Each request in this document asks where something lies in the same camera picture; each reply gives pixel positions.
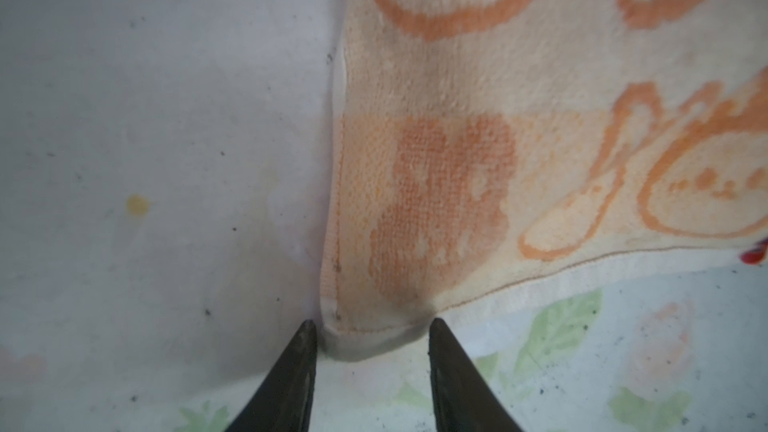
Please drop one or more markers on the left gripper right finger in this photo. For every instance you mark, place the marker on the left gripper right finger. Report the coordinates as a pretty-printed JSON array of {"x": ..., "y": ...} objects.
[{"x": 462, "y": 400}]

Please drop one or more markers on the orange rabbit print towel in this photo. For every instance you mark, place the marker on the orange rabbit print towel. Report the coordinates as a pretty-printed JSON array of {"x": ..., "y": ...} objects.
[{"x": 494, "y": 155}]

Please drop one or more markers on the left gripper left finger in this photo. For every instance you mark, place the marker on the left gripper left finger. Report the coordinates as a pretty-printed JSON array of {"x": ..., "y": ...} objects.
[{"x": 283, "y": 401}]

